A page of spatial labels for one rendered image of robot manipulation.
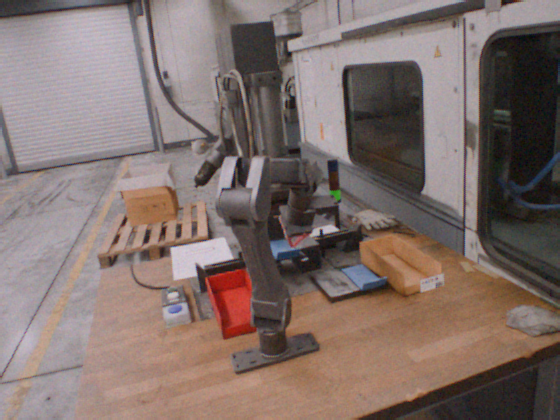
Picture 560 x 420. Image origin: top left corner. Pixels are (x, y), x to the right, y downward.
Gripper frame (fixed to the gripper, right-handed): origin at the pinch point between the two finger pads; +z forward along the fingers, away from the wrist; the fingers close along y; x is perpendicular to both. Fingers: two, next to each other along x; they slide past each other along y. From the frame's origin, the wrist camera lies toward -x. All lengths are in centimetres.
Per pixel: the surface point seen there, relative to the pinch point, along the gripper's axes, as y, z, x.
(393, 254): -1.4, 12.9, -36.2
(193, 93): 820, 436, -85
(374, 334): -33.2, -1.7, -10.0
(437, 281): -21.7, 0.1, -35.4
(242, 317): -14.8, 10.6, 16.8
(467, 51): 22, -45, -53
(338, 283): -11.4, 8.0, -11.6
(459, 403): -37, 69, -67
